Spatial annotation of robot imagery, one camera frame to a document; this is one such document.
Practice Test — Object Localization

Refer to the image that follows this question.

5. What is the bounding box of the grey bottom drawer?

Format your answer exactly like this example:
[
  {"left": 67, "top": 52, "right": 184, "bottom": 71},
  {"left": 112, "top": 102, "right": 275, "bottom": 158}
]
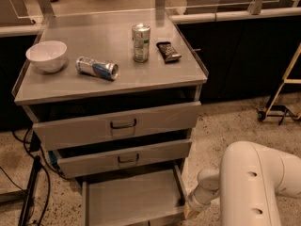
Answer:
[{"left": 81, "top": 162, "right": 186, "bottom": 226}]

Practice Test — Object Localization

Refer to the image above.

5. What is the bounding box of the grey drawer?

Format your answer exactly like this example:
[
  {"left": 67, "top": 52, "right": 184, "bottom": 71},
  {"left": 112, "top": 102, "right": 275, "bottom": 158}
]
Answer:
[
  {"left": 81, "top": 162, "right": 186, "bottom": 226},
  {"left": 58, "top": 139, "right": 192, "bottom": 178},
  {"left": 33, "top": 102, "right": 200, "bottom": 151}
]

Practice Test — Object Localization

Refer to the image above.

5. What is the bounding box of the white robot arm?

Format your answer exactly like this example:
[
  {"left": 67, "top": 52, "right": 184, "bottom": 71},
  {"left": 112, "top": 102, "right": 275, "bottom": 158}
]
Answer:
[{"left": 184, "top": 141, "right": 301, "bottom": 226}]

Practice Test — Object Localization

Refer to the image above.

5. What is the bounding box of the grey top drawer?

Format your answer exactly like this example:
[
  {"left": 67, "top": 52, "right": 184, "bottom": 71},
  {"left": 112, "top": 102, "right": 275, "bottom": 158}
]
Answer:
[{"left": 33, "top": 102, "right": 200, "bottom": 151}]

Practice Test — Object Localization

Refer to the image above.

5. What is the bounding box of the grey middle drawer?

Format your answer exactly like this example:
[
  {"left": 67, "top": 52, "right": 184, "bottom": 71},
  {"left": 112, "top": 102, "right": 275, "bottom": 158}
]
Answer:
[{"left": 58, "top": 139, "right": 192, "bottom": 178}]

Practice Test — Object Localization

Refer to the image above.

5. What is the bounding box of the grey metal drawer cabinet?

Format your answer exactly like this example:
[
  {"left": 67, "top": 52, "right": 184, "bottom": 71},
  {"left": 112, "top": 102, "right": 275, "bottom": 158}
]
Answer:
[{"left": 11, "top": 8, "right": 210, "bottom": 226}]

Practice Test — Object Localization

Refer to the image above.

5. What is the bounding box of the dark chocolate bar wrapper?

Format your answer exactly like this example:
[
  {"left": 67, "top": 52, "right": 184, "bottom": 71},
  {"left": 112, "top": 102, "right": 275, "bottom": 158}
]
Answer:
[{"left": 156, "top": 41, "right": 182, "bottom": 63}]

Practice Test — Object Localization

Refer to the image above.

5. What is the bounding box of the lying blue silver can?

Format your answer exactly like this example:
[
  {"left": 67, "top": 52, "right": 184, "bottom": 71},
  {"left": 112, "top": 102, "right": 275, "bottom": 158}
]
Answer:
[{"left": 75, "top": 56, "right": 119, "bottom": 81}]

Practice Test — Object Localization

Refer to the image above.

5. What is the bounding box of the black floor stand bar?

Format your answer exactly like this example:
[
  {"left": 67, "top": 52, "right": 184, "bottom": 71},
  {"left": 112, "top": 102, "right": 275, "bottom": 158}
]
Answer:
[{"left": 18, "top": 155, "right": 41, "bottom": 226}]

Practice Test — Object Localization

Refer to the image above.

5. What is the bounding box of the upright silver green can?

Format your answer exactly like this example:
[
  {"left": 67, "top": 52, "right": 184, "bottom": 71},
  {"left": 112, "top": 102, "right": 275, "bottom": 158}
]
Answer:
[{"left": 132, "top": 24, "right": 151, "bottom": 62}]

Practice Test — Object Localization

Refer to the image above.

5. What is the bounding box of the white bowl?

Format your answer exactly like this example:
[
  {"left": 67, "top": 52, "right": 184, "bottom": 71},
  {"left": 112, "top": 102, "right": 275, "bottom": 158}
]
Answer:
[{"left": 25, "top": 40, "right": 67, "bottom": 73}]

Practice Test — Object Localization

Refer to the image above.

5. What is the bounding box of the white railing bar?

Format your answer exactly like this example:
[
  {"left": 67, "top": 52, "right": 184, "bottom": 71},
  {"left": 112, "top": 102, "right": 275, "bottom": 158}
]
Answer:
[{"left": 169, "top": 8, "right": 301, "bottom": 24}]

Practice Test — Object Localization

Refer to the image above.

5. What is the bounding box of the yellow wheeled cart frame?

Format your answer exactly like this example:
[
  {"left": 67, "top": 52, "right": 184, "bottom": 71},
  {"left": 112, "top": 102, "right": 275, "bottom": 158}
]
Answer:
[{"left": 257, "top": 43, "right": 301, "bottom": 124}]

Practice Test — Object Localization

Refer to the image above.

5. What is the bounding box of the black floor cable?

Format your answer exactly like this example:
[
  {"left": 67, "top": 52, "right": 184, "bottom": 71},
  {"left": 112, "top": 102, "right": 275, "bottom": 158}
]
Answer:
[{"left": 11, "top": 127, "right": 69, "bottom": 226}]

